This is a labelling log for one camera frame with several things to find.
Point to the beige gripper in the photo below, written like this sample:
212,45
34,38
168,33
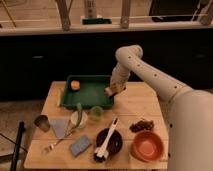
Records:
117,87

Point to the wooden block eraser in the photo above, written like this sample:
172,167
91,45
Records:
109,92

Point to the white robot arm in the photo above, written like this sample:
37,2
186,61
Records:
190,146

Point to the green plastic tray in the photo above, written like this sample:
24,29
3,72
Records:
91,92

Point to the green plastic cup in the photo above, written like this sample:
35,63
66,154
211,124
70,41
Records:
96,113

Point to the orange fruit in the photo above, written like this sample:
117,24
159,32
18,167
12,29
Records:
75,85

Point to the green bean pod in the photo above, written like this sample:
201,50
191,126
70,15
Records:
79,111

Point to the dark grape bunch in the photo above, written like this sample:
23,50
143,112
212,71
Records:
142,125

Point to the dark purple plate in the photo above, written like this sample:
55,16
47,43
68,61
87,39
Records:
115,143

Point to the orange bowl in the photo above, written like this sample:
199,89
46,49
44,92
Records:
147,146

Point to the white dish brush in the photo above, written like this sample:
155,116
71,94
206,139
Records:
100,153

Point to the grey cloth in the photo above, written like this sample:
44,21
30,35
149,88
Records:
59,127

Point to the dark green box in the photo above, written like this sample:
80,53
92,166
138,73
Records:
91,21

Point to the blue sponge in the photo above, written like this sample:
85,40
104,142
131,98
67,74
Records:
80,145

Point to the metal cup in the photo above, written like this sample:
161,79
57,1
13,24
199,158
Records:
42,123

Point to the black monitor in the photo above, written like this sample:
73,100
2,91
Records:
172,10

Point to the black pole stand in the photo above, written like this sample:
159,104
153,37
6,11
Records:
17,147

